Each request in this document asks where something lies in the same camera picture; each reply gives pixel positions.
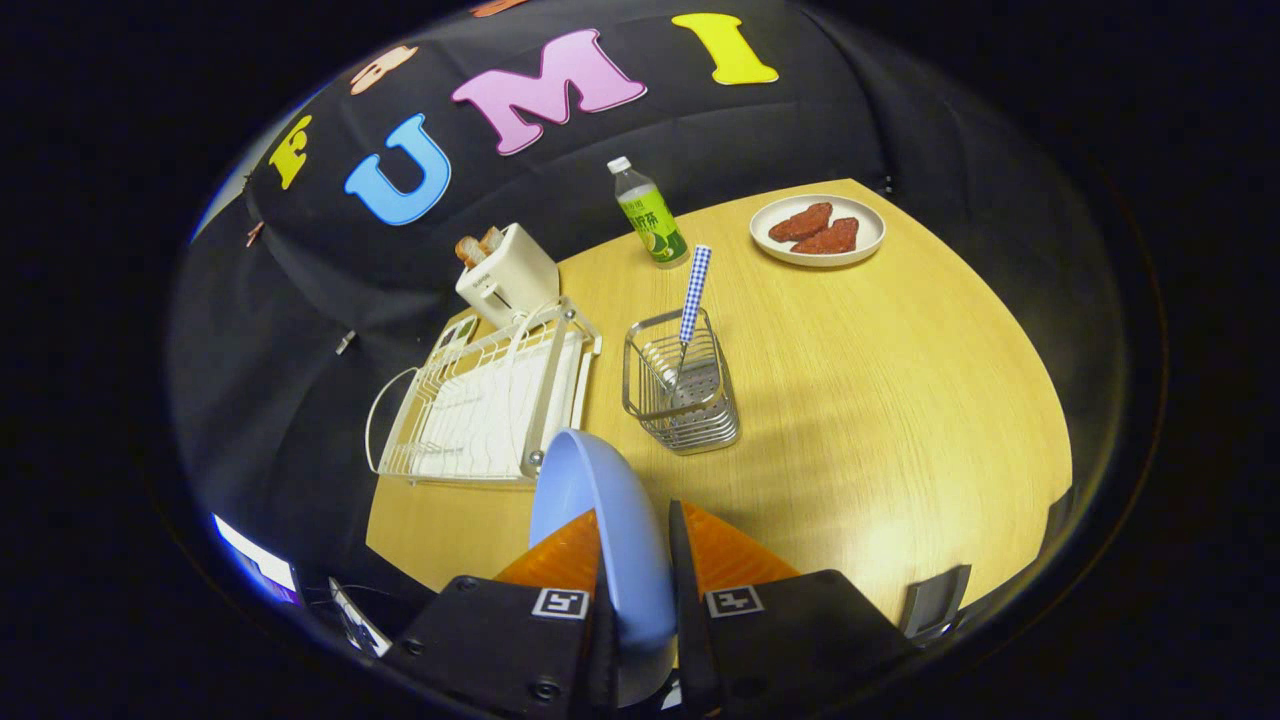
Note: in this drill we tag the blue plate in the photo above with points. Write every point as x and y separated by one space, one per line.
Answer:
620 540

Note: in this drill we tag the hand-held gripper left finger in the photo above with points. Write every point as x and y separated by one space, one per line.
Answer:
500 640

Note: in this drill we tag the lit monitor screen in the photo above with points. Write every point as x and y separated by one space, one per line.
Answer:
255 558

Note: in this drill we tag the toast slice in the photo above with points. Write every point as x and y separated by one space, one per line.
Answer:
491 240
467 250

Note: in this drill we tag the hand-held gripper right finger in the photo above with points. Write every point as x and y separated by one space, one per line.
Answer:
682 600

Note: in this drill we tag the red meat slice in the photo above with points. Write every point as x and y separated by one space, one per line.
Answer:
802 222
830 238

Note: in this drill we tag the silver clip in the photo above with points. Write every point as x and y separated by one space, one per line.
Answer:
345 342

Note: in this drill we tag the white compartment sauce tray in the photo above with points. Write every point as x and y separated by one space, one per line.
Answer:
455 330

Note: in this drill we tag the white toaster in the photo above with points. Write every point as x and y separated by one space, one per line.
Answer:
515 275

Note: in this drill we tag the orange clip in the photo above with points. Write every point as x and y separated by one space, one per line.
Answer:
255 233

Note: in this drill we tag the green label drink bottle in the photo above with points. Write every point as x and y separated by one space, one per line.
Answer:
652 220

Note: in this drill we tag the dark grey panel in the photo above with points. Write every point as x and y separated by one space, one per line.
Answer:
935 600

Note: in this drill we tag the white round plate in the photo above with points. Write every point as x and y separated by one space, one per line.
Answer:
865 225

